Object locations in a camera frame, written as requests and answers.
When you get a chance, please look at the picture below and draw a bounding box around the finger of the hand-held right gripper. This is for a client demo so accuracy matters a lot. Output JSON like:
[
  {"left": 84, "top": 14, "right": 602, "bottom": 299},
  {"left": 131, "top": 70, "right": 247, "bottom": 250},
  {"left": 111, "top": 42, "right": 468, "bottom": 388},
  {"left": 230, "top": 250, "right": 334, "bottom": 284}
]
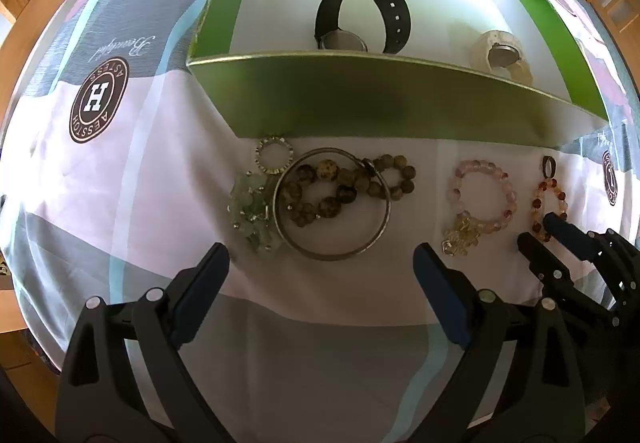
[
  {"left": 543, "top": 212, "right": 640, "bottom": 319},
  {"left": 517, "top": 232, "right": 621, "bottom": 324}
]

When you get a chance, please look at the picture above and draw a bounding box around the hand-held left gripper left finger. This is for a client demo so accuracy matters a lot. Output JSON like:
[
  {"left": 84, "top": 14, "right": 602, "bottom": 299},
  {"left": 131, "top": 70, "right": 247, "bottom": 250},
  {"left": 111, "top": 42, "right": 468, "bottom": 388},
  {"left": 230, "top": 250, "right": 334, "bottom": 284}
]
[{"left": 54, "top": 242, "right": 236, "bottom": 443}]

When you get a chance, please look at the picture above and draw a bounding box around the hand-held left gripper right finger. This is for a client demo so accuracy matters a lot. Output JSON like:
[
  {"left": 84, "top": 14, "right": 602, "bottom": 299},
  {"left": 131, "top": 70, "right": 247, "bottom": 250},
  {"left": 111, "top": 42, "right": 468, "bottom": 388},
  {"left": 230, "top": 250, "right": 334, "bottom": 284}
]
[{"left": 412, "top": 242, "right": 586, "bottom": 443}]

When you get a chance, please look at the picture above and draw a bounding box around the red bead bracelet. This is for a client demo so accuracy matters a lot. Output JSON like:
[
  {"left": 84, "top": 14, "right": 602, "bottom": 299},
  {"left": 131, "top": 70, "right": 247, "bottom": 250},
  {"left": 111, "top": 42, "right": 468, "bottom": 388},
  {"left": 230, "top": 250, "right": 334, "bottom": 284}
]
[{"left": 530, "top": 178, "right": 568, "bottom": 244}]

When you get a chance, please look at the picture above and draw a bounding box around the pink bead bracelet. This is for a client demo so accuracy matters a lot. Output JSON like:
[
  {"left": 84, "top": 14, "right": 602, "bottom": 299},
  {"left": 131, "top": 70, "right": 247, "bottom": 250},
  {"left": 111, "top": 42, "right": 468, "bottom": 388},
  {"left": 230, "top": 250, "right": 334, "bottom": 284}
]
[{"left": 441, "top": 159, "right": 518, "bottom": 258}]

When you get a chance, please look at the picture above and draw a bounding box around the green stone bracelet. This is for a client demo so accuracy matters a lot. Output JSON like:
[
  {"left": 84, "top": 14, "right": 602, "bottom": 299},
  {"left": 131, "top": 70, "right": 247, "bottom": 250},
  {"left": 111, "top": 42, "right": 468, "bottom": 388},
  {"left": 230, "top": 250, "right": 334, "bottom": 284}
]
[{"left": 227, "top": 171, "right": 283, "bottom": 255}]

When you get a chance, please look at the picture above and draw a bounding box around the silver metal bangle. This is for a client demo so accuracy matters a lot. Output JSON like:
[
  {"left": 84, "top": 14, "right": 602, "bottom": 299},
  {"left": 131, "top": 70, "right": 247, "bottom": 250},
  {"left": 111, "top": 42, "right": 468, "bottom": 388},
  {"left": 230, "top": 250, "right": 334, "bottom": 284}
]
[{"left": 272, "top": 148, "right": 392, "bottom": 262}]

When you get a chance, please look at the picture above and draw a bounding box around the olive bead bracelet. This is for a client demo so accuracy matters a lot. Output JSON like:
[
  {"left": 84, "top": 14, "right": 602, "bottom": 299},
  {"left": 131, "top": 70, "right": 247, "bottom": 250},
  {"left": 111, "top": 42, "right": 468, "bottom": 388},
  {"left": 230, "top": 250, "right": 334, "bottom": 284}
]
[{"left": 367, "top": 154, "right": 417, "bottom": 198}]

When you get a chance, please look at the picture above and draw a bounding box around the rhinestone ring bracelet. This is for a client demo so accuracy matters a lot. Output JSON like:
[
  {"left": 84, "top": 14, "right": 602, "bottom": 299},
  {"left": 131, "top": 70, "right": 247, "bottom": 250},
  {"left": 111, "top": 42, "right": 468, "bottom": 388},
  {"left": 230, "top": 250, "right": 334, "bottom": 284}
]
[{"left": 254, "top": 135, "right": 293, "bottom": 175}]

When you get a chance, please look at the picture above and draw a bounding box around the dark brown bead bracelet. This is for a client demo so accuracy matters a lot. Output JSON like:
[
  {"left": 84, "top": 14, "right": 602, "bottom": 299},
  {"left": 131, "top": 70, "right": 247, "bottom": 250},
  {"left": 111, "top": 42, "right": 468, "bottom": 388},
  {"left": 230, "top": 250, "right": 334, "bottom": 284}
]
[{"left": 279, "top": 159, "right": 372, "bottom": 228}]

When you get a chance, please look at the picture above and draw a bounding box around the green cardboard box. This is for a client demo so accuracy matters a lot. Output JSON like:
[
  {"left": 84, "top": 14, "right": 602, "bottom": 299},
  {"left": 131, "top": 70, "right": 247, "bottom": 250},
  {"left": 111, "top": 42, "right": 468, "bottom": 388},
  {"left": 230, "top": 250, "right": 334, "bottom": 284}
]
[{"left": 186, "top": 0, "right": 623, "bottom": 148}]

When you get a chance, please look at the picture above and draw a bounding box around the printed pink grey bedsheet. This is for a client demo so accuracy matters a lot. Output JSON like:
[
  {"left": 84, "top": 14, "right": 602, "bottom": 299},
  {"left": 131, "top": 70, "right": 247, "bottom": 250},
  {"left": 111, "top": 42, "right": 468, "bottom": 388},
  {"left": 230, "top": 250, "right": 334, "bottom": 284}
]
[{"left": 0, "top": 0, "right": 638, "bottom": 429}]

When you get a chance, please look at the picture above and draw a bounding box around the cream wrist watch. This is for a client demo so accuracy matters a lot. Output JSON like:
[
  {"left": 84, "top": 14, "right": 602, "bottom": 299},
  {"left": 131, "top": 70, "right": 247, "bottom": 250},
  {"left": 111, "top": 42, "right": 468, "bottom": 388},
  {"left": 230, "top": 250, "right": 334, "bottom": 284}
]
[{"left": 468, "top": 30, "right": 535, "bottom": 84}]

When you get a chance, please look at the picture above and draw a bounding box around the black wrist watch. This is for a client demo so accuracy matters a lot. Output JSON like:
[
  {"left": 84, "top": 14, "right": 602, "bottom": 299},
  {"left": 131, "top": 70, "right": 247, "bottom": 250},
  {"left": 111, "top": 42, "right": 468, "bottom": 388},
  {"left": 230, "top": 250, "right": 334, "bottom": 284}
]
[{"left": 314, "top": 0, "right": 412, "bottom": 55}]

